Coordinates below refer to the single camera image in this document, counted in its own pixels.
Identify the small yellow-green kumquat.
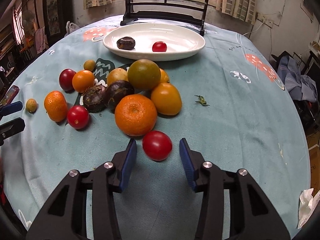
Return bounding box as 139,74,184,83
25,99,38,113

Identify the orange mandarin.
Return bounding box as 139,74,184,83
44,90,68,122

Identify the dark water chestnut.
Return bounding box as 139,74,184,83
82,85,106,113

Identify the small green kumquat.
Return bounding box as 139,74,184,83
83,60,96,72

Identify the yellow passion fruit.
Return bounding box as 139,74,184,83
106,68,128,86

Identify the large orange tangerine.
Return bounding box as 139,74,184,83
114,94,157,137

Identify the large green-orange citrus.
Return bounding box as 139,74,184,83
127,59,161,91

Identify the yellow-orange persimmon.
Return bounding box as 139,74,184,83
150,83,182,116

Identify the small red cherry tomato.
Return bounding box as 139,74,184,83
152,41,167,52

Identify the dark red plum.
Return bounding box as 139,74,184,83
59,69,76,92

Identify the small orange round citrus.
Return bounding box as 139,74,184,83
72,70,95,93

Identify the small orange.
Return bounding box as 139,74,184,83
159,68,170,83

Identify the smartphone red case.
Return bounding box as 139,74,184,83
0,85,20,107

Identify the crumpled white tissue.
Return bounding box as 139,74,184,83
297,188,319,229

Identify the white plastic bag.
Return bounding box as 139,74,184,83
66,21,80,35

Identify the green fruit stem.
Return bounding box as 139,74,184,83
195,95,209,106

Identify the blue clothes pile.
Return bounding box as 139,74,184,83
277,55,318,103

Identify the black framed round screen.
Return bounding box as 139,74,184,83
120,0,209,36

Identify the white oval plate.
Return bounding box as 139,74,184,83
103,23,206,61

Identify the dark framed wall painting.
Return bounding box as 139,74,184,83
42,0,65,47

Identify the wall power socket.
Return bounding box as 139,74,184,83
255,12,274,29

